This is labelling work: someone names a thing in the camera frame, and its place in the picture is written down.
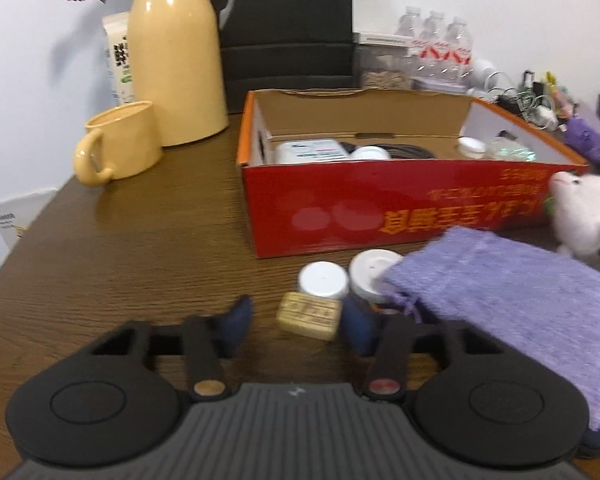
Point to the white power adapter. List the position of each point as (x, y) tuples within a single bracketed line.
[(547, 115)]

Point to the white lidded jar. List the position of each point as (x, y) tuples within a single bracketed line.
[(322, 280)]

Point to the white round slotted lid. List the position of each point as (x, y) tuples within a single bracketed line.
[(372, 272)]

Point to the yellow white plush toy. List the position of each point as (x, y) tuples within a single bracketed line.
[(585, 210)]

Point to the clear food container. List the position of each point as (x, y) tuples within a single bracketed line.
[(385, 77)]

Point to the purple fabric pouch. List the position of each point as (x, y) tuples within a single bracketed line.
[(505, 300)]

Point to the small white desk fan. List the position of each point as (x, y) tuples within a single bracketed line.
[(482, 70)]

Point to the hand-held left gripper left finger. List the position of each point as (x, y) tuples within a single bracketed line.
[(236, 321)]

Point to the yellow thermos jug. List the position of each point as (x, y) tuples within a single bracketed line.
[(180, 60)]

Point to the colourful snack packet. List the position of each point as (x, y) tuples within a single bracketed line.
[(560, 95)]

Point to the yellow mug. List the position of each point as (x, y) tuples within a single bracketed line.
[(125, 140)]

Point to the flat white card box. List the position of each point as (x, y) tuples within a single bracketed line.
[(380, 38)]

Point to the beige rectangular block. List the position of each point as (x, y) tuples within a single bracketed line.
[(307, 315)]

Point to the black paper bag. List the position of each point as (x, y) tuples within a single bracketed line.
[(290, 35)]

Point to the white plastic bottle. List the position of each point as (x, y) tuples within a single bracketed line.
[(310, 152)]

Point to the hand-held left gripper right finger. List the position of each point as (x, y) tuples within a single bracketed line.
[(357, 330)]

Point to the white ribbed bottle cap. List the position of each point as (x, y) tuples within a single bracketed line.
[(471, 146)]

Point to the iridescent plastic bag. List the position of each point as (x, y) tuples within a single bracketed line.
[(510, 150)]

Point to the red cardboard box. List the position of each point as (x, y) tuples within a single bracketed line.
[(340, 210)]

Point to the white flat carton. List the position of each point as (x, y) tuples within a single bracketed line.
[(10, 220)]

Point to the white milk carton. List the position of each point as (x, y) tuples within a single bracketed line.
[(120, 60)]

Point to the purple plastic bag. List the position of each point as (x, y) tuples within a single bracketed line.
[(585, 137)]

